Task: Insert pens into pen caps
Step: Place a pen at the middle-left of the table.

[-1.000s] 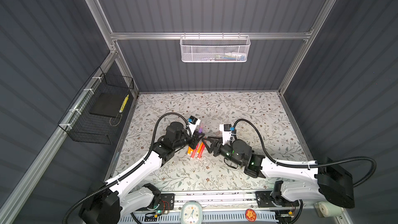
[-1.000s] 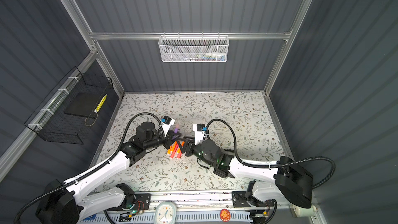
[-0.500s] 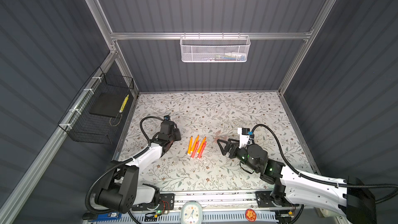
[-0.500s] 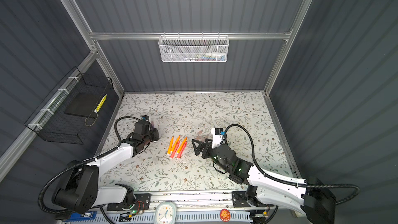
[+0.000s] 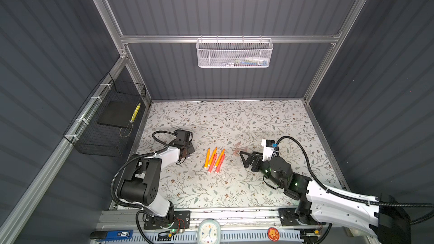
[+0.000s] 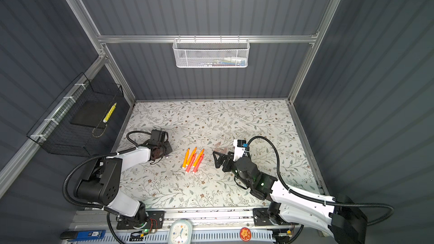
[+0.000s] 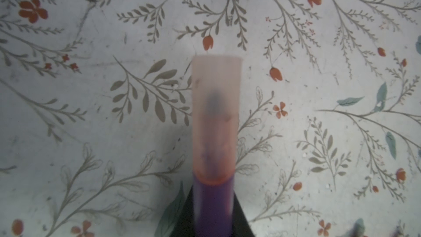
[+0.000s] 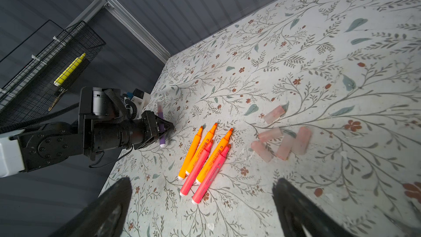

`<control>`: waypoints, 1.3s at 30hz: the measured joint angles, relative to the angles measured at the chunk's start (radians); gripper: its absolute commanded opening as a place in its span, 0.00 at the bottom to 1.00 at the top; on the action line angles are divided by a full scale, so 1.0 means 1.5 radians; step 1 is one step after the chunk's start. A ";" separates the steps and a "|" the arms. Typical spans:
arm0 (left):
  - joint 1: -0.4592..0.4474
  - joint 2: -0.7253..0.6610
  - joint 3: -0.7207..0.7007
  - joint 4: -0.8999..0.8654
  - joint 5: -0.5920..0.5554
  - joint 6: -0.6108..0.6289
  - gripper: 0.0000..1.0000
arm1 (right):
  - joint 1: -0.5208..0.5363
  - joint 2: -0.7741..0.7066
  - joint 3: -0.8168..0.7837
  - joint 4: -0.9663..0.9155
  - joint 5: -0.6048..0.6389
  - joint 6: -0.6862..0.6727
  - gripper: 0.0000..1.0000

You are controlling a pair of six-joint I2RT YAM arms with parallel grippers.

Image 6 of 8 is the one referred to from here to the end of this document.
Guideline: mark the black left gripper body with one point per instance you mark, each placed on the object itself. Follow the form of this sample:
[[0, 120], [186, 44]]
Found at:
[[162, 147]]

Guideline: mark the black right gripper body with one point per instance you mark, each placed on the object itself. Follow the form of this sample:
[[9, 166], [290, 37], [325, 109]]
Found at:
[[229, 160]]

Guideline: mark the pink highlighter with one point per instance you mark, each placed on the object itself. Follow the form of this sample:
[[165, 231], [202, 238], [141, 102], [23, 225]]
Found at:
[[190, 162], [198, 164]]

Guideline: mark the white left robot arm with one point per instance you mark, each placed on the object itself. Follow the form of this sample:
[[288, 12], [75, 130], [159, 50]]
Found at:
[[99, 183]]

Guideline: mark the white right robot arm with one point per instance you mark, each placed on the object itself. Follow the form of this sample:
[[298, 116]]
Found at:
[[347, 225]]

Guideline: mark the orange highlighter right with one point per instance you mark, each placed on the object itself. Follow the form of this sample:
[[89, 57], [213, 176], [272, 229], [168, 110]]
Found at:
[[196, 162]]

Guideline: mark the orange highlighter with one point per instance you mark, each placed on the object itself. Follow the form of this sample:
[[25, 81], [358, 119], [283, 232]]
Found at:
[[185, 162], [196, 162], [193, 152]]

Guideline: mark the orange highlighter middle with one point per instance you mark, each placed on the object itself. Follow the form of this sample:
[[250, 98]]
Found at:
[[193, 152]]

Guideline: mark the orange highlighter far left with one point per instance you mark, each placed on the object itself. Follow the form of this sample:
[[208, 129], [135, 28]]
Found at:
[[185, 162]]

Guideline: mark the yellow highlighter in basket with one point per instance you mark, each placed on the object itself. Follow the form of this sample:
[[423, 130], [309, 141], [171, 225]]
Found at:
[[109, 113]]

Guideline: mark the red round sticker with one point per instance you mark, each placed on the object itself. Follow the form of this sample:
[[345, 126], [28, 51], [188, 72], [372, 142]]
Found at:
[[245, 234]]

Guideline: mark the black pad in basket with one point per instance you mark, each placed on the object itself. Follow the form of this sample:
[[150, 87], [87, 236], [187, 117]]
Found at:
[[91, 114]]

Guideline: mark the white analog clock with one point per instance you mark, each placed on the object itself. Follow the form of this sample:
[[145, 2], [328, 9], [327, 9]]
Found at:
[[181, 232]]

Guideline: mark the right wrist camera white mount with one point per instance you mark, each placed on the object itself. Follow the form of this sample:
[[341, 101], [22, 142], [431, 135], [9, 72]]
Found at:
[[239, 149]]

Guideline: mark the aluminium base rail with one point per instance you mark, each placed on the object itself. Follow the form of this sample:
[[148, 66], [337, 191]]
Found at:
[[211, 225]]

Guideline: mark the black wire basket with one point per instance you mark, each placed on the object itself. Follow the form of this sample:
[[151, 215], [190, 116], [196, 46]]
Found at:
[[56, 135]]

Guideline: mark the white wire basket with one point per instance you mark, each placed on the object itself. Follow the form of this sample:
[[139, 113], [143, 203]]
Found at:
[[211, 54]]

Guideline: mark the aluminium enclosure frame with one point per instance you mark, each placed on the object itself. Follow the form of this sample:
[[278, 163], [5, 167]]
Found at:
[[47, 45]]

